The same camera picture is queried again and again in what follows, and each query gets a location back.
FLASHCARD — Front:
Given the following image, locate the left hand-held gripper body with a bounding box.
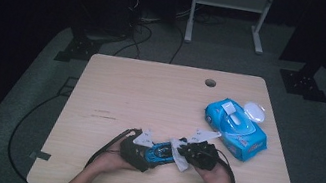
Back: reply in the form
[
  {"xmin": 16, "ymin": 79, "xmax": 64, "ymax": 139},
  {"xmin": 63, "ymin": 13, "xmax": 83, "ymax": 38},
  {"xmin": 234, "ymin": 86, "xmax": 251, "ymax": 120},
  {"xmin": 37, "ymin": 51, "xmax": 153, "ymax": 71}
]
[{"xmin": 116, "ymin": 124, "xmax": 157, "ymax": 172}]

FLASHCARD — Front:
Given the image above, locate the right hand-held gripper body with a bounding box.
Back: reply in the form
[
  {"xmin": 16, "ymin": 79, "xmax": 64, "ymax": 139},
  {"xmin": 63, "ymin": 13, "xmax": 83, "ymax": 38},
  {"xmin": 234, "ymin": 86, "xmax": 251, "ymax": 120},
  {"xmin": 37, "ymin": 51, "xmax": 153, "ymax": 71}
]
[{"xmin": 182, "ymin": 126, "xmax": 224, "ymax": 173}]

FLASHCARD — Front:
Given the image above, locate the blue toy car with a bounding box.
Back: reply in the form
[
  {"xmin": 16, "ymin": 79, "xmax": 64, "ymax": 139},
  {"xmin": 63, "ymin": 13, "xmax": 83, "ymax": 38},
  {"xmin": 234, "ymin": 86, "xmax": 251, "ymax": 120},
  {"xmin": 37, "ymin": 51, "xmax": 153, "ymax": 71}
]
[{"xmin": 141, "ymin": 136, "xmax": 181, "ymax": 169}]

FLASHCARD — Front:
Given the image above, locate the blue wet wipes packet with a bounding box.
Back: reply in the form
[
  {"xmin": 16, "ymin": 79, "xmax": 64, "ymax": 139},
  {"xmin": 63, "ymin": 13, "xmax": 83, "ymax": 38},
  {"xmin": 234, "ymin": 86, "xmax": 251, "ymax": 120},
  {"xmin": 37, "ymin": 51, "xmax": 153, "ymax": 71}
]
[{"xmin": 196, "ymin": 93, "xmax": 275, "ymax": 166}]

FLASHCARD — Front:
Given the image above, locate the person's left hand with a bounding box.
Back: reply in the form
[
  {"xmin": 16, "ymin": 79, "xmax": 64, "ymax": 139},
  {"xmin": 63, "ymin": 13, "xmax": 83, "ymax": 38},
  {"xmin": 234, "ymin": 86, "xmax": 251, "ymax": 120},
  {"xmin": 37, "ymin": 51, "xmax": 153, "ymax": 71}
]
[{"xmin": 92, "ymin": 149, "xmax": 140, "ymax": 182}]

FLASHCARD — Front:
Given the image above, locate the person's right hand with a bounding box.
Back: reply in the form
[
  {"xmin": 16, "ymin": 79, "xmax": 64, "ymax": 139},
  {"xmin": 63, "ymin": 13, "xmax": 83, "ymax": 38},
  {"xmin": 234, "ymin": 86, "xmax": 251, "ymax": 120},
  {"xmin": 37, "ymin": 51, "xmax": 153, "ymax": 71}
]
[{"xmin": 190, "ymin": 159, "xmax": 238, "ymax": 183}]

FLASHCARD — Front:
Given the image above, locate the grey tape strip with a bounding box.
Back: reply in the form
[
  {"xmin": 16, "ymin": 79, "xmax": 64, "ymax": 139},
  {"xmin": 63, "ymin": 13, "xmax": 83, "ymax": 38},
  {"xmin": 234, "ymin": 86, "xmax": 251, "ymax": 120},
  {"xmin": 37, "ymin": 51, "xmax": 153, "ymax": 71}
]
[{"xmin": 28, "ymin": 148, "xmax": 53, "ymax": 163}]

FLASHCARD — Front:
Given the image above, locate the black stand base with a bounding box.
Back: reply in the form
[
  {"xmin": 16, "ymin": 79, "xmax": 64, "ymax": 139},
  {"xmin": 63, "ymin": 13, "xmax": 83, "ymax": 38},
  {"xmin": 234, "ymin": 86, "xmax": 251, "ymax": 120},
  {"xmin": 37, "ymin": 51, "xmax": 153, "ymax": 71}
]
[
  {"xmin": 53, "ymin": 30, "xmax": 104, "ymax": 69},
  {"xmin": 274, "ymin": 56, "xmax": 326, "ymax": 104}
]

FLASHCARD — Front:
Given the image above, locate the right hand-held gripper cable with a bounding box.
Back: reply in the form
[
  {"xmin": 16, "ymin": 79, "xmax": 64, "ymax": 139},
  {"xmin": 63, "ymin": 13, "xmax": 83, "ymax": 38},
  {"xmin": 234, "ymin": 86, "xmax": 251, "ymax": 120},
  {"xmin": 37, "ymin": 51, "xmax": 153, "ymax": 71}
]
[{"xmin": 209, "ymin": 148, "xmax": 244, "ymax": 183}]

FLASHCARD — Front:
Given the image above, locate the black floor cable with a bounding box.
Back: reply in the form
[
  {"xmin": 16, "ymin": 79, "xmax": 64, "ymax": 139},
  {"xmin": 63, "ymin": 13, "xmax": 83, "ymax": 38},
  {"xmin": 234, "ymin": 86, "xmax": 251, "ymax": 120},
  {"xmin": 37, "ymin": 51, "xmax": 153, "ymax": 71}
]
[
  {"xmin": 168, "ymin": 24, "xmax": 188, "ymax": 67},
  {"xmin": 1, "ymin": 84, "xmax": 65, "ymax": 183},
  {"xmin": 112, "ymin": 19, "xmax": 155, "ymax": 62}
]

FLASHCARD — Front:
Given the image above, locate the white metal stand frame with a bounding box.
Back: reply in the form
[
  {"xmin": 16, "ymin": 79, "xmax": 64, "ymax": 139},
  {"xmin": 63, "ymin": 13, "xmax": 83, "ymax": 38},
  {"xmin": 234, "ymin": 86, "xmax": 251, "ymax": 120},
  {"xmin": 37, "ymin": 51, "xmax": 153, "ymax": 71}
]
[{"xmin": 183, "ymin": 0, "xmax": 277, "ymax": 57}]

